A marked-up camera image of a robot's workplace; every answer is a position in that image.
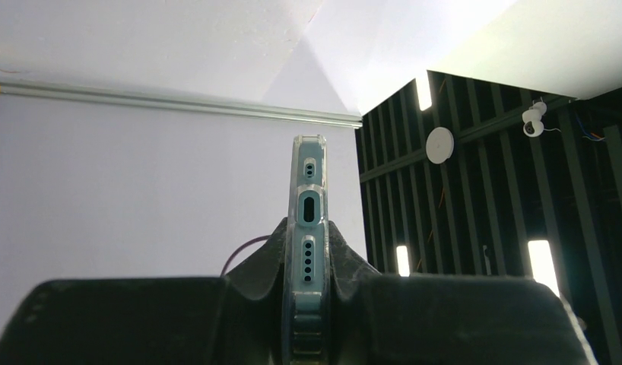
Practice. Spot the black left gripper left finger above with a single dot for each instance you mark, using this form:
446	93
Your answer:
229	319

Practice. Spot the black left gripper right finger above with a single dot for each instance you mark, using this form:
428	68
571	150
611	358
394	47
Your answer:
446	319

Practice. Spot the teal phone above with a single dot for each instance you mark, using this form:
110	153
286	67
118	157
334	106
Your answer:
306	289

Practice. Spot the ceiling light strip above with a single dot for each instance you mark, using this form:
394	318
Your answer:
542	264

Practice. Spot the white round ceiling device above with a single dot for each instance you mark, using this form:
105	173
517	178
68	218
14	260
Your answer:
439	145

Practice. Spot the aluminium frame rail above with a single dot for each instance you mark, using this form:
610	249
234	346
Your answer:
167	102

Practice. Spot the white security camera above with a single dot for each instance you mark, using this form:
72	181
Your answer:
533	126

